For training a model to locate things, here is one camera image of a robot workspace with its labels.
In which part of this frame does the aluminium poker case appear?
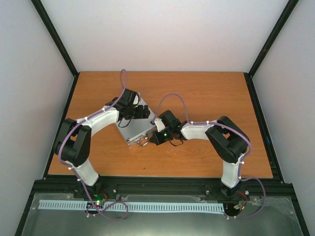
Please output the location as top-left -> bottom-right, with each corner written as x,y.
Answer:
115,93 -> 156,147

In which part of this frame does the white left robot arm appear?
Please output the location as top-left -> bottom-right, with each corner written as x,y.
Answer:
53,100 -> 151,198

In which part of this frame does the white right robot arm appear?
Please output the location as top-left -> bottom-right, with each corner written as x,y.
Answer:
149,116 -> 252,190

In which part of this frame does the green lit circuit board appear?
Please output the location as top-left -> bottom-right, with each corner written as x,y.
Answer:
93,189 -> 108,209

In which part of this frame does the metal front plate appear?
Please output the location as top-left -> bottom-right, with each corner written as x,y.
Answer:
19,194 -> 303,236

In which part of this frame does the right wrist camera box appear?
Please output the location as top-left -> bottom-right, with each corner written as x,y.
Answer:
153,110 -> 181,132

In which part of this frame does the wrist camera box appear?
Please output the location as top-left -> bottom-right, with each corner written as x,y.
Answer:
120,88 -> 141,106
153,110 -> 181,132

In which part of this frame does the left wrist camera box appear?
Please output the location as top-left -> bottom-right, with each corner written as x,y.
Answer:
120,88 -> 141,106

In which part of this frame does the left black side rail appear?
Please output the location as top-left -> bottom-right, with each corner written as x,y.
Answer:
42,72 -> 80,180

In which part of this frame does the black side rail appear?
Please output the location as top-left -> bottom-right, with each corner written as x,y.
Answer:
42,72 -> 80,180
244,73 -> 284,183

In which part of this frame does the left black frame post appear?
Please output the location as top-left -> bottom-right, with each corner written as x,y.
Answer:
31,0 -> 79,77

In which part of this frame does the black frame post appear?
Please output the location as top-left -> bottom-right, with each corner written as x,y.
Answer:
248,0 -> 299,79
31,0 -> 79,77

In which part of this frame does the white slotted cable duct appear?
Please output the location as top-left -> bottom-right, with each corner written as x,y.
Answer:
38,200 -> 224,214

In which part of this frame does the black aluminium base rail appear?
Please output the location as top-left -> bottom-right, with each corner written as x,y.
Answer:
33,175 -> 295,204

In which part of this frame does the right black side rail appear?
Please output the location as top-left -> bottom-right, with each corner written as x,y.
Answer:
244,73 -> 284,183

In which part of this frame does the right black frame post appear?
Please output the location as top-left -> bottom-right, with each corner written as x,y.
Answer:
248,0 -> 299,79

